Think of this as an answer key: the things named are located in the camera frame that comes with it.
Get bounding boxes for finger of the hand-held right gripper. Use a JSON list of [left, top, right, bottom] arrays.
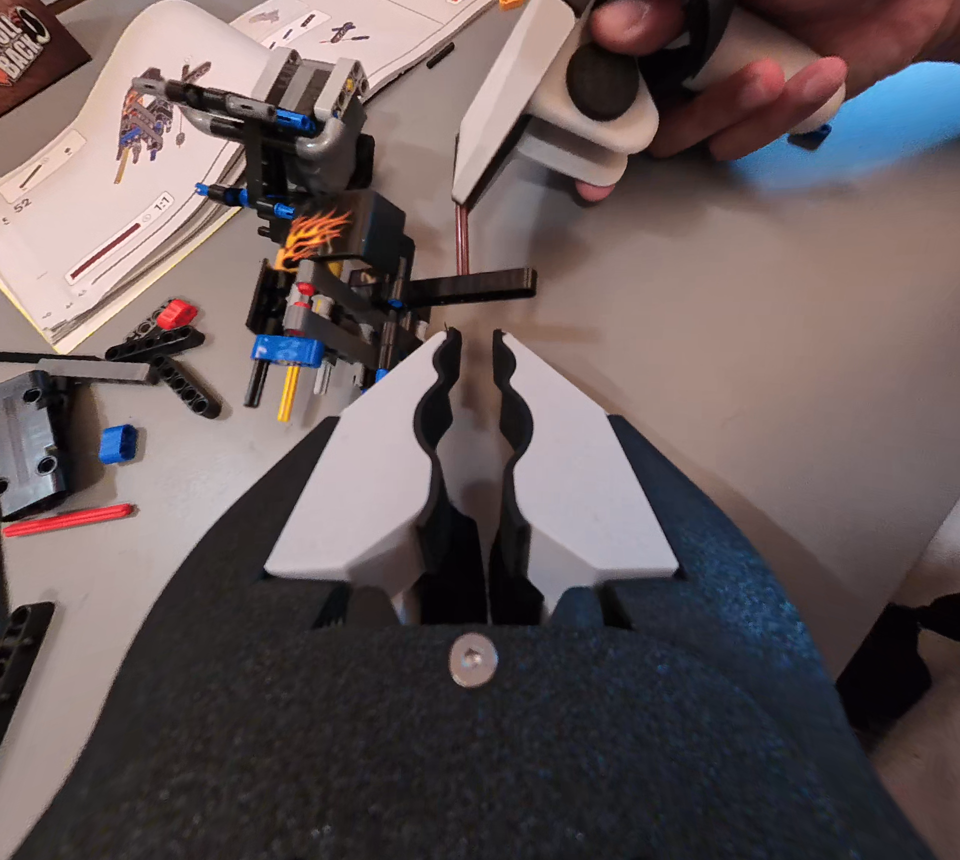
[[452, 0, 580, 206]]

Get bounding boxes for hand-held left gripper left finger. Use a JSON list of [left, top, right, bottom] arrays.
[[264, 329, 489, 625]]

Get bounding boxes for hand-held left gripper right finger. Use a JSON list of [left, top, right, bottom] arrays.
[[489, 329, 681, 626]]

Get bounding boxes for black straight lego beam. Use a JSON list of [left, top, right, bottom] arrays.
[[405, 267, 538, 304]]

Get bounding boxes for lego chassis with flame panel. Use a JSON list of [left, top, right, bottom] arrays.
[[243, 188, 432, 424]]

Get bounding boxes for lego assembly with grey pipes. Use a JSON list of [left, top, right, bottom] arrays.
[[131, 46, 376, 224]]

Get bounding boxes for small blue lego connector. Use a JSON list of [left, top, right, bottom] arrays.
[[99, 425, 141, 466]]

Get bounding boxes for grey and black lego beam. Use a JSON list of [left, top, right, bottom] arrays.
[[0, 352, 163, 386]]

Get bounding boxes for red lego axle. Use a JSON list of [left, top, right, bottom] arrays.
[[2, 503, 137, 539]]

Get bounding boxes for black lego motor block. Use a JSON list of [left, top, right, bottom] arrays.
[[0, 371, 76, 521]]

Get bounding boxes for black long holed lego beam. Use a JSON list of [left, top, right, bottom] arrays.
[[0, 601, 58, 735]]

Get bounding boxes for lego instruction booklet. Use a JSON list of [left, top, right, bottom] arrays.
[[0, 0, 547, 355]]

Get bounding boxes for lego set box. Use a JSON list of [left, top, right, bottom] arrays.
[[0, 0, 93, 119]]

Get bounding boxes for black beams with red piece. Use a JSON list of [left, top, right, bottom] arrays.
[[105, 305, 223, 420]]

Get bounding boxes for black strap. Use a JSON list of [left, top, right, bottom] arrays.
[[836, 593, 960, 752]]

